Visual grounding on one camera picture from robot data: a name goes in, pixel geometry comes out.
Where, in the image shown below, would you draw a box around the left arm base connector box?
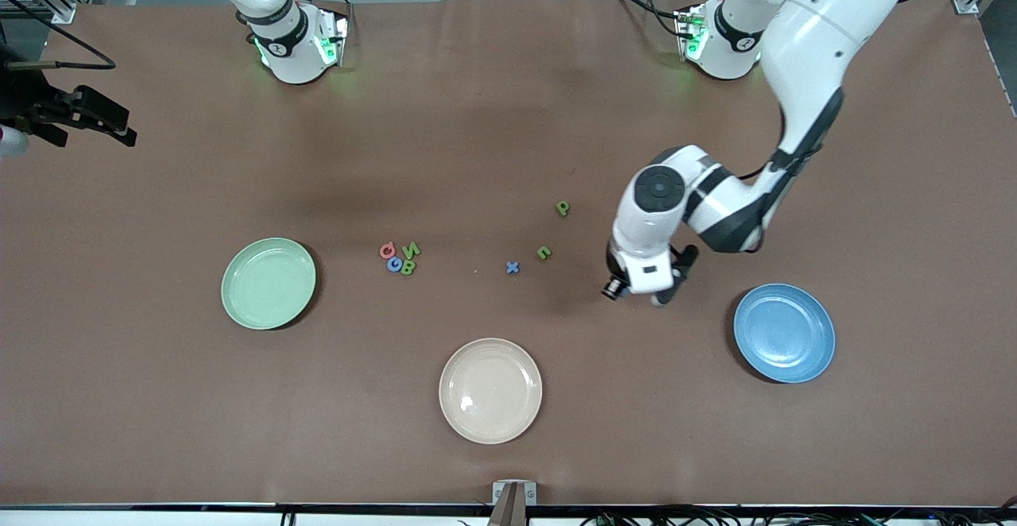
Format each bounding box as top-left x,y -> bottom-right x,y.
674,6 -> 710,64

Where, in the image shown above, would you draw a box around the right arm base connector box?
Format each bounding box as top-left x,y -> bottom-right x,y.
312,8 -> 351,68

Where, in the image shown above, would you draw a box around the beige plate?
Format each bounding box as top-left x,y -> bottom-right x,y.
439,338 -> 543,445

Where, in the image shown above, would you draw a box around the blue plate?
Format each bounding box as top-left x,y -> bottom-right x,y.
733,283 -> 837,385

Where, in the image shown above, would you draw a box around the brown tablecloth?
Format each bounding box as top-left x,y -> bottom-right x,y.
0,0 -> 1017,507

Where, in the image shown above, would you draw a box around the green plate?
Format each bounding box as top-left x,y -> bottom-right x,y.
220,237 -> 317,331

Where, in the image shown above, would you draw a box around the silver mounting bracket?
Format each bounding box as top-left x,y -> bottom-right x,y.
491,480 -> 538,505

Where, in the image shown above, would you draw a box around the tan camera pole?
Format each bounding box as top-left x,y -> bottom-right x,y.
486,485 -> 532,526

